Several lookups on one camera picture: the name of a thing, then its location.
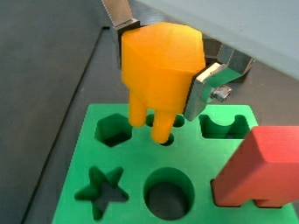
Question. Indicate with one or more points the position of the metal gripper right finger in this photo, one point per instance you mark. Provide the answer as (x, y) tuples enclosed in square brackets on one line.
[(210, 83)]

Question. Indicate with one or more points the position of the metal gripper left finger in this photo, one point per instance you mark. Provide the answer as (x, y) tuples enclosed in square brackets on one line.
[(121, 21)]

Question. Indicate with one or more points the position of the yellow three prong object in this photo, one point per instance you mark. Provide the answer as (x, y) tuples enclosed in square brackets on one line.
[(161, 56)]

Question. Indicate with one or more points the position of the red block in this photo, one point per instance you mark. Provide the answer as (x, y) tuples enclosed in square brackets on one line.
[(262, 171)]

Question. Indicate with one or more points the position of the green shape sorter base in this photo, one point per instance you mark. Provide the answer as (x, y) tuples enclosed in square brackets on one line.
[(189, 162)]

